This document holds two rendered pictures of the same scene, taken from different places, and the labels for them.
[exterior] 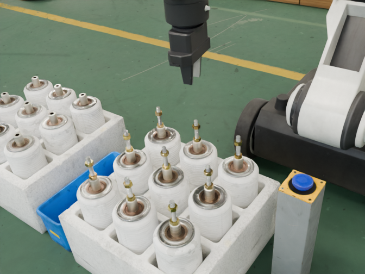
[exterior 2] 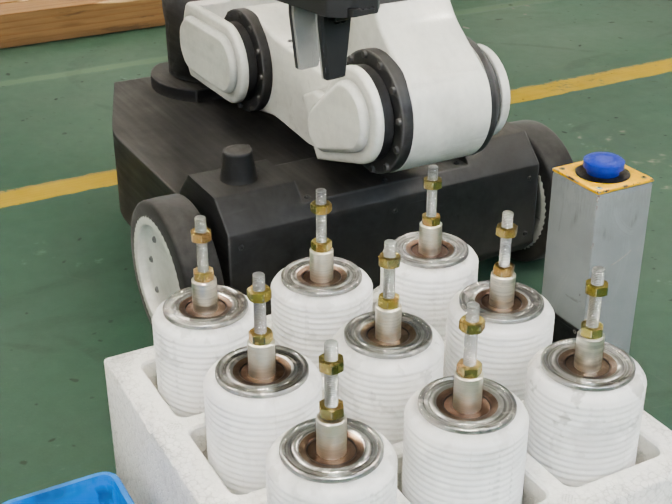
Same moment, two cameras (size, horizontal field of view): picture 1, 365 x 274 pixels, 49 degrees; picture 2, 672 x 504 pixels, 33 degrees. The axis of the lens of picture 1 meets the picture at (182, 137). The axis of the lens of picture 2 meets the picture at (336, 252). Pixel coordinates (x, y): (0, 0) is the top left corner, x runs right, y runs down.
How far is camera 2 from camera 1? 0.95 m
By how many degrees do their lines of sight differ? 59
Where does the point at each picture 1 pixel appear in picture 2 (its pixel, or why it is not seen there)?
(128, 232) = (521, 449)
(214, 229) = not seen: hidden behind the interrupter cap
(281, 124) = (279, 204)
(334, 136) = (481, 120)
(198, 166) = (368, 301)
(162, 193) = (434, 361)
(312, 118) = (437, 104)
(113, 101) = not seen: outside the picture
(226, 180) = (454, 277)
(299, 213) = (632, 220)
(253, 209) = not seen: hidden behind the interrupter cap
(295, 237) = (624, 284)
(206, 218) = (546, 336)
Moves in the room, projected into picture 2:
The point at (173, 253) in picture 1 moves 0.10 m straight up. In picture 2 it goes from (642, 387) to (658, 276)
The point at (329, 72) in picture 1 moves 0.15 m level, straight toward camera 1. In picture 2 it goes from (400, 13) to (510, 39)
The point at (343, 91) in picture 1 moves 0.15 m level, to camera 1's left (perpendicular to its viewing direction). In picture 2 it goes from (445, 35) to (405, 74)
